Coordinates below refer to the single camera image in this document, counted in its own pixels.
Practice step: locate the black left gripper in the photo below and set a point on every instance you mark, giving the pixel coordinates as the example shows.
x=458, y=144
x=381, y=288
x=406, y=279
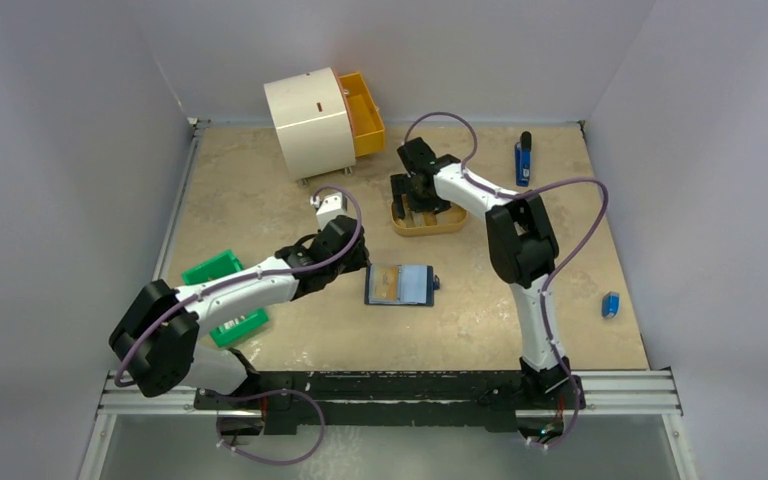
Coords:
x=357, y=260

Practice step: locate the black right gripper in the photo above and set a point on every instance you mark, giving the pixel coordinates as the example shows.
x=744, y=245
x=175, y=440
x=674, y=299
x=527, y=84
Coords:
x=414, y=196

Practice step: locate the orange oval tray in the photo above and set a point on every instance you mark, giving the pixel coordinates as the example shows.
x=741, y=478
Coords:
x=410, y=223

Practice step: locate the gold VIP card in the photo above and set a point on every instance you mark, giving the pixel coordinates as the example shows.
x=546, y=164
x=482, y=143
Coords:
x=384, y=283

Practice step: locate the blue leather card holder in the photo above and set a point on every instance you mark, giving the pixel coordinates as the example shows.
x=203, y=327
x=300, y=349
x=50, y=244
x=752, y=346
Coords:
x=418, y=285

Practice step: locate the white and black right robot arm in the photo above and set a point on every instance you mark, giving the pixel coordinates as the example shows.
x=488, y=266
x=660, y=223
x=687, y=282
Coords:
x=522, y=250

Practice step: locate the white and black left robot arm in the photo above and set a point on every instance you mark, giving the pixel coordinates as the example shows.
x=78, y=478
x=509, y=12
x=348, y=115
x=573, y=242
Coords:
x=157, y=341

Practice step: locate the cards in green bin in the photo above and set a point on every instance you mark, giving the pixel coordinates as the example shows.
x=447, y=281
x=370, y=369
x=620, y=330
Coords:
x=241, y=324

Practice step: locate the yellow open drawer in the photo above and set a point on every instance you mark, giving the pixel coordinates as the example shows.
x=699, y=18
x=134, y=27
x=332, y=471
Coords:
x=368, y=130

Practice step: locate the green plastic bin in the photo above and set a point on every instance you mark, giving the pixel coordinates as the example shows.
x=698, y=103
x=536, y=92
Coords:
x=222, y=265

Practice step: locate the blue and black stapler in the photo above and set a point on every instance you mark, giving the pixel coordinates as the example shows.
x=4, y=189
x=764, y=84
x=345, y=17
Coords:
x=523, y=161

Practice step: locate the white cylindrical drawer cabinet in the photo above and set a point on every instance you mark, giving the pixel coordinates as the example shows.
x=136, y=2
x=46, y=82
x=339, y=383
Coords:
x=311, y=118

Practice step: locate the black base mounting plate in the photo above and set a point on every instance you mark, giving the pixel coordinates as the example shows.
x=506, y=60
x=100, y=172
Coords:
x=498, y=401

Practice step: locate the small blue box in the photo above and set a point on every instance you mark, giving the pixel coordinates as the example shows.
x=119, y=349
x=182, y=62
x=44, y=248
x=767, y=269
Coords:
x=610, y=305

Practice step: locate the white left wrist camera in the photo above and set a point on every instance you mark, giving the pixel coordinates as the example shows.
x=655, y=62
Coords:
x=328, y=208

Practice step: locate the aluminium frame rail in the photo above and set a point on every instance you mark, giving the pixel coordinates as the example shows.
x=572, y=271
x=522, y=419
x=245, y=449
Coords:
x=261, y=207

